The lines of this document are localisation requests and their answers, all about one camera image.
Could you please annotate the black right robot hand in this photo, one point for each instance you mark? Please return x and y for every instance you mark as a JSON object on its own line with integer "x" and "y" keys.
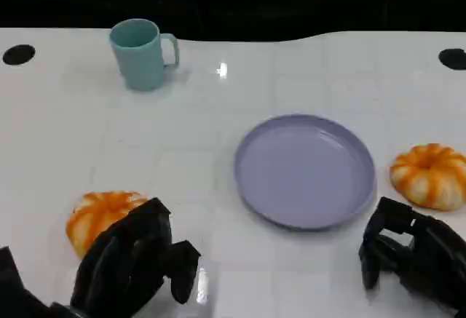
{"x": 429, "y": 252}

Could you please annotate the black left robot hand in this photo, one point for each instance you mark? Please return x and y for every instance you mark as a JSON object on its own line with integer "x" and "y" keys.
{"x": 120, "y": 260}

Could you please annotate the orange white toy bread roll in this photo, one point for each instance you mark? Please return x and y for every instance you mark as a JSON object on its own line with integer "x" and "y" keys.
{"x": 94, "y": 216}
{"x": 429, "y": 179}

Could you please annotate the lilac plate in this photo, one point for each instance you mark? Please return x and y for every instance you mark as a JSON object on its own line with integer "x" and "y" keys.
{"x": 306, "y": 172}

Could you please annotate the black table grommet hole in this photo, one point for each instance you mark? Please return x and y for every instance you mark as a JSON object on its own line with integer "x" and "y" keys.
{"x": 19, "y": 55}
{"x": 453, "y": 59}

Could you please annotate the pale green mug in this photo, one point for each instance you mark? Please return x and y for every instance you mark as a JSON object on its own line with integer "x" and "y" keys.
{"x": 140, "y": 63}

